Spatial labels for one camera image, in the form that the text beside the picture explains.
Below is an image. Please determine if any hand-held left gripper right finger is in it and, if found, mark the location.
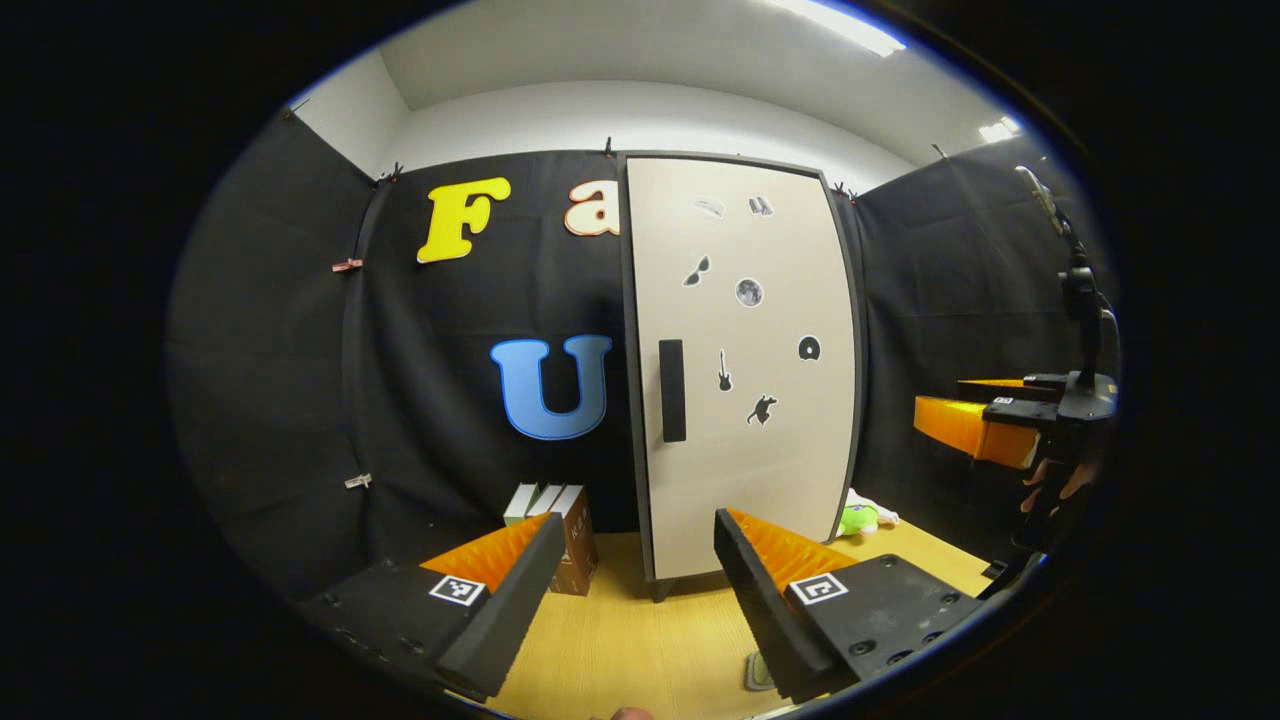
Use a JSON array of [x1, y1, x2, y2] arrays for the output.
[[713, 508, 991, 704]]

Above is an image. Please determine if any row of black cloth clips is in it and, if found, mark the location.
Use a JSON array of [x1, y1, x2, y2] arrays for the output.
[[285, 97, 951, 201]]

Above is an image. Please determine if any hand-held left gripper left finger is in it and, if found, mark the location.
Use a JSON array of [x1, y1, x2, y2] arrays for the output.
[[300, 512, 567, 701]]

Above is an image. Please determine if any long ceiling light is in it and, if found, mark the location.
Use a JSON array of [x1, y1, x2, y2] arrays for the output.
[[760, 0, 909, 58]]

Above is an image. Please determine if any green and white plush toy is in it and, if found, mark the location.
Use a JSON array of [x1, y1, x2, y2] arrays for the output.
[[838, 488, 901, 538]]

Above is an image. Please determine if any black backdrop cloth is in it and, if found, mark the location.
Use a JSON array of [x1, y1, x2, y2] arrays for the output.
[[170, 105, 1121, 611]]

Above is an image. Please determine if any thick brown book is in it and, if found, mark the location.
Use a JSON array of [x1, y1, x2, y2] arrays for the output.
[[545, 487, 601, 598]]

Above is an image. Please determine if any beige cabinet door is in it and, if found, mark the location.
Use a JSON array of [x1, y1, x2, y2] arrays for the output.
[[625, 155, 863, 581]]

